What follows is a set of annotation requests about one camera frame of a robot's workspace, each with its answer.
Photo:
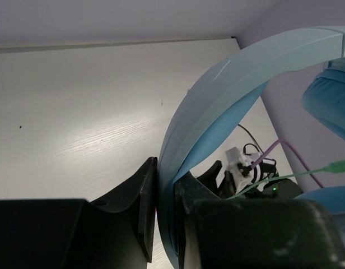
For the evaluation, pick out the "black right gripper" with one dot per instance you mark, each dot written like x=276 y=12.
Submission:
x=267 y=188

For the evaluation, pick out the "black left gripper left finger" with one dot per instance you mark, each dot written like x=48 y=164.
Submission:
x=113 y=231

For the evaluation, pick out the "light blue headphones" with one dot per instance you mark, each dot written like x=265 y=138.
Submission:
x=219 y=100

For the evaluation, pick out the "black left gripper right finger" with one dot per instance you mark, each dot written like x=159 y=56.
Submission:
x=257 y=233

